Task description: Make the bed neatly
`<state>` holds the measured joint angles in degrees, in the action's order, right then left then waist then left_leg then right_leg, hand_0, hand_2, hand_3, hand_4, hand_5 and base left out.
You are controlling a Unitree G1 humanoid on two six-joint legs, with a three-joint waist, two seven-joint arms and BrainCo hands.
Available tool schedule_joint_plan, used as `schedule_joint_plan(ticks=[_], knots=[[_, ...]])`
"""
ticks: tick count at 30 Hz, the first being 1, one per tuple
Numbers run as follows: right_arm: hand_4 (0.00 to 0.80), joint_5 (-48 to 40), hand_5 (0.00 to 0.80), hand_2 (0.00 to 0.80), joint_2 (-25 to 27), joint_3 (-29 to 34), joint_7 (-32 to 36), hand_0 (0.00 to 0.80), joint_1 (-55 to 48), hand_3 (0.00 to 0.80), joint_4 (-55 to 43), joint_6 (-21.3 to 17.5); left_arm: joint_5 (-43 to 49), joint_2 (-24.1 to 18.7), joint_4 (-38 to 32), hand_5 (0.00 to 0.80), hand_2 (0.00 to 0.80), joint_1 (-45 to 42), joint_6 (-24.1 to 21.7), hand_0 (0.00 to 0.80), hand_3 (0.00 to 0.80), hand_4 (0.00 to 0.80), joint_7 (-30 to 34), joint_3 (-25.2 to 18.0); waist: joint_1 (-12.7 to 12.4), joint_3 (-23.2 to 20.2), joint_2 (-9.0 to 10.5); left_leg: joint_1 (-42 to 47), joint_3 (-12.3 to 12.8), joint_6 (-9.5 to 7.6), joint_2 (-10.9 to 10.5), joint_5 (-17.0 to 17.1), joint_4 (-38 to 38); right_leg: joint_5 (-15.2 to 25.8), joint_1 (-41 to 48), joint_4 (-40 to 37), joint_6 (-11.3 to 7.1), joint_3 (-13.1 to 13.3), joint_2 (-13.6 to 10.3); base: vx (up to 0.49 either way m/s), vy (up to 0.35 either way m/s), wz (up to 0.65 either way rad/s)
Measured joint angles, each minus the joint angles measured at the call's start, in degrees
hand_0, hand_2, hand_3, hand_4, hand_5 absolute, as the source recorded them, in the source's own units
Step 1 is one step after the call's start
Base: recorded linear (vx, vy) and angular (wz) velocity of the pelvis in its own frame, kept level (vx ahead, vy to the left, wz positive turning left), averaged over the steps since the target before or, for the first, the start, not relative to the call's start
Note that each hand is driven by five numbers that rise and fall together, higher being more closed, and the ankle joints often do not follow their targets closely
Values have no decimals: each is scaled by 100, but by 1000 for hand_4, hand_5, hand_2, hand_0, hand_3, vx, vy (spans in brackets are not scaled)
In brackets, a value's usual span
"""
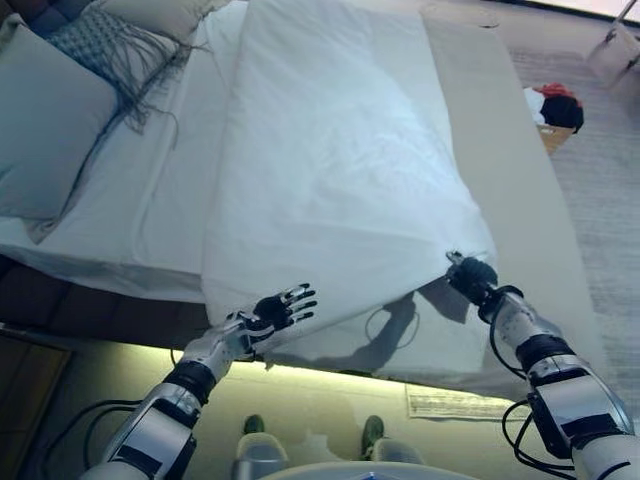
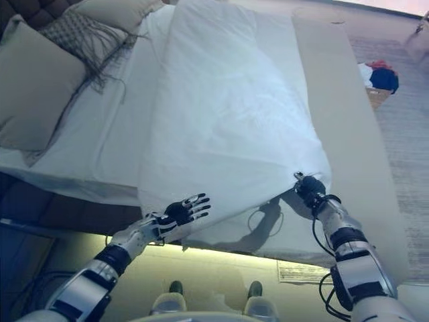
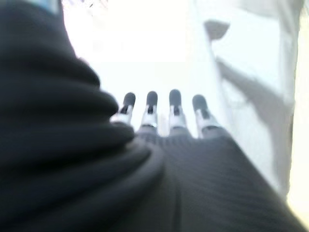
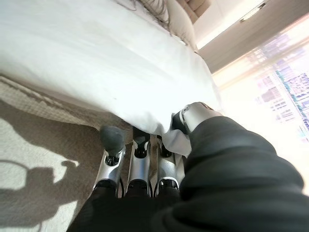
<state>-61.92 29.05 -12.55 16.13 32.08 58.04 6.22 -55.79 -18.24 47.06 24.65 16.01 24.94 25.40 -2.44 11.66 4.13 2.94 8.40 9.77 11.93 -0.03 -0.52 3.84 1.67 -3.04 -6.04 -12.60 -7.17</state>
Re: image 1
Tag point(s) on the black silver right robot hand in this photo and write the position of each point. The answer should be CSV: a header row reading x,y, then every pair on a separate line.
x,y
475,280

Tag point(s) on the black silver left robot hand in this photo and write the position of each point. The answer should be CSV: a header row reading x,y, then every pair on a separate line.
x,y
272,311

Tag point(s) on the white duvet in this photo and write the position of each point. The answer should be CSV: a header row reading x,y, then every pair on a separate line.
x,y
340,175

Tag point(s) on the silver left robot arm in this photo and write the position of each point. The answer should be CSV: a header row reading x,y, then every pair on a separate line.
x,y
165,420

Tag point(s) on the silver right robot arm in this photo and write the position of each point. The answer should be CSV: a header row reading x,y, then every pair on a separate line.
x,y
565,390

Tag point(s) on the bed with white sheet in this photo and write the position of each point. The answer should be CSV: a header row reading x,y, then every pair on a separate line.
x,y
515,200

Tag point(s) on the green left robot foot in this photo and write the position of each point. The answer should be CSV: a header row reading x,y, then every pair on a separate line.
x,y
254,425

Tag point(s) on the green robot foot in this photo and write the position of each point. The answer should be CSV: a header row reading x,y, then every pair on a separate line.
x,y
254,425
372,432

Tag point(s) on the white left robot leg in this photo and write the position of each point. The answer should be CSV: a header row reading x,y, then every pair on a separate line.
x,y
260,452

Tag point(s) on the white robot leg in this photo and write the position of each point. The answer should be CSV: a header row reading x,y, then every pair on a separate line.
x,y
260,452
395,449

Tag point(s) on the grey area rug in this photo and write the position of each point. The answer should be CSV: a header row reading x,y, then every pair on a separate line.
x,y
600,200

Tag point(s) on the white sheeted mattress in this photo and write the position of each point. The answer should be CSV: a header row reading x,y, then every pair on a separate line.
x,y
165,200

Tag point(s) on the green right robot foot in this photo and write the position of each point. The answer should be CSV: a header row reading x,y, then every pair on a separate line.
x,y
372,432

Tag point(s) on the cardboard box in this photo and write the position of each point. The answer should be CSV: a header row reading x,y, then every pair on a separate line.
x,y
557,140

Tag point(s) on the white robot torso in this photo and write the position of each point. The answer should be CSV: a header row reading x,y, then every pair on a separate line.
x,y
345,472

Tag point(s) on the white garment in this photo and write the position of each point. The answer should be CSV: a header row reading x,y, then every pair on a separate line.
x,y
534,106

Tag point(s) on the white right robot leg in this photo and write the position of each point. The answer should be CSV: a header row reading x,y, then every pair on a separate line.
x,y
395,449

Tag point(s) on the black garment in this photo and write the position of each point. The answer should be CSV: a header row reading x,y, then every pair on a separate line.
x,y
565,114

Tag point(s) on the red garment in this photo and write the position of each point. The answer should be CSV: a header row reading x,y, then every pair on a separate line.
x,y
555,90

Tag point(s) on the wooden nightstand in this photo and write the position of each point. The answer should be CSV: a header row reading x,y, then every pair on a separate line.
x,y
25,400

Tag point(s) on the beige pillow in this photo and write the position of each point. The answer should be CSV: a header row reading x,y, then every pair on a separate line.
x,y
45,135
155,15

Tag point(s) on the grey fringed knit cushion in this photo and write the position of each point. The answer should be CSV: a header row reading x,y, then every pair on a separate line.
x,y
100,42

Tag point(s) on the dark brown bed frame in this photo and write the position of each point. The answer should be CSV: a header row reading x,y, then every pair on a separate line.
x,y
100,310

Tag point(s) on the metal frame table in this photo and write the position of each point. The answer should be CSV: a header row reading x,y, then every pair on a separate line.
x,y
615,45

